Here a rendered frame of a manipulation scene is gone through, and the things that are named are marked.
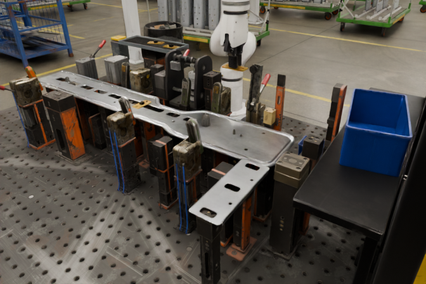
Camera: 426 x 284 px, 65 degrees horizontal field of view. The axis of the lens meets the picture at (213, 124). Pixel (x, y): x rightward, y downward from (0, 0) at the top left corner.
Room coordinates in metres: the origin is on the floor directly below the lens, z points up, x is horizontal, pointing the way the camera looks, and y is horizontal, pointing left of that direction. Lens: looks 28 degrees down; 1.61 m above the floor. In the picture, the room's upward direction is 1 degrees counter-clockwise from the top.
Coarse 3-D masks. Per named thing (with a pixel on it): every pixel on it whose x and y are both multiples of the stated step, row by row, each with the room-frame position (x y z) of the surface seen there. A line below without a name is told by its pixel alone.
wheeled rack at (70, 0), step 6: (66, 0) 9.66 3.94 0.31; (72, 0) 9.79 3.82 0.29; (78, 0) 9.82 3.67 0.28; (84, 0) 9.88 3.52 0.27; (18, 6) 8.88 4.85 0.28; (30, 6) 8.85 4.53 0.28; (36, 6) 8.87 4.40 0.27; (42, 6) 8.98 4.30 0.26; (48, 6) 9.09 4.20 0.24; (54, 6) 9.21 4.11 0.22; (84, 6) 9.95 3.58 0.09
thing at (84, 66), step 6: (78, 60) 1.78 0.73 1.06; (84, 60) 1.78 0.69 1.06; (90, 60) 1.78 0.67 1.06; (78, 66) 1.76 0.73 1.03; (84, 66) 1.75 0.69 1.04; (90, 66) 1.78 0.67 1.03; (78, 72) 1.77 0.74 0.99; (84, 72) 1.74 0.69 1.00; (90, 72) 1.77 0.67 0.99; (96, 72) 1.80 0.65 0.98; (96, 78) 1.80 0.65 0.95
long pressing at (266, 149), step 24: (72, 72) 1.74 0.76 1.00; (96, 96) 1.42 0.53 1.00; (120, 96) 1.42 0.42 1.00; (144, 96) 1.41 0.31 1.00; (144, 120) 1.18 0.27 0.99; (168, 120) 1.17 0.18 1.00; (216, 120) 1.16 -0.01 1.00; (240, 120) 1.15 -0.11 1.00; (216, 144) 0.98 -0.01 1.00; (240, 144) 0.98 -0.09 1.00; (264, 144) 0.98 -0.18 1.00; (288, 144) 0.98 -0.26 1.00
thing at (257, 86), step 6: (252, 66) 1.16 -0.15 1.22; (258, 66) 1.19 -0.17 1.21; (252, 72) 1.16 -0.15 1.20; (258, 72) 1.17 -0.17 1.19; (252, 78) 1.18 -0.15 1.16; (258, 78) 1.17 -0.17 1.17; (252, 84) 1.18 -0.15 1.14; (258, 84) 1.16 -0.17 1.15; (252, 90) 1.18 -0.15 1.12; (258, 90) 1.16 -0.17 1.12; (252, 96) 1.18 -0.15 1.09; (258, 96) 1.16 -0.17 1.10
